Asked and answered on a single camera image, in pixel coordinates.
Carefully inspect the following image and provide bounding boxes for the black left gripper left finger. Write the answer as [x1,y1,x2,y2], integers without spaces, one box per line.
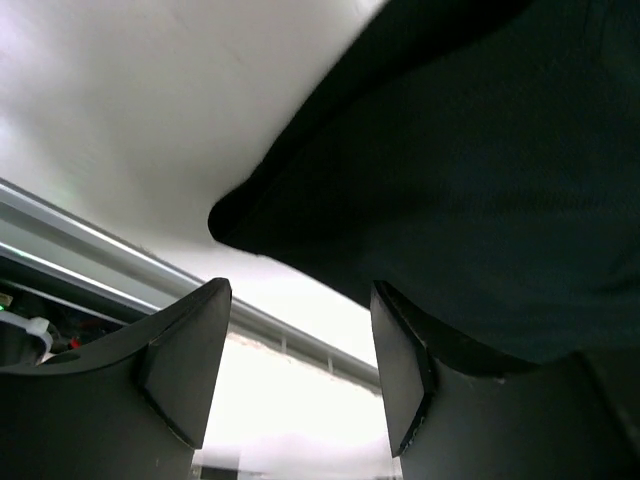
[137,278,231,448]

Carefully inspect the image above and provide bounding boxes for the aluminium front rail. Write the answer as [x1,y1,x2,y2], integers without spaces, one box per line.
[1,181,379,392]

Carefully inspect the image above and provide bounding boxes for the black shorts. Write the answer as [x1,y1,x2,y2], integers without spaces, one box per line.
[208,0,639,363]

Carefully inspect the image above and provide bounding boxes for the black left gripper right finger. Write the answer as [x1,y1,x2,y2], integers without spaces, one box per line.
[370,281,435,457]

